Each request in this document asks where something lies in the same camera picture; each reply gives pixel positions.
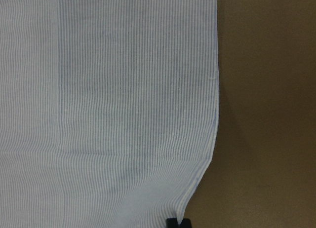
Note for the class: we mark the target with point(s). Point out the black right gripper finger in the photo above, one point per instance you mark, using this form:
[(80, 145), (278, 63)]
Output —
[(173, 223)]

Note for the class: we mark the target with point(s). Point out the light blue striped shirt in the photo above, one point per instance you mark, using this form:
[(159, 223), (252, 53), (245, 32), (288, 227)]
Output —
[(109, 110)]

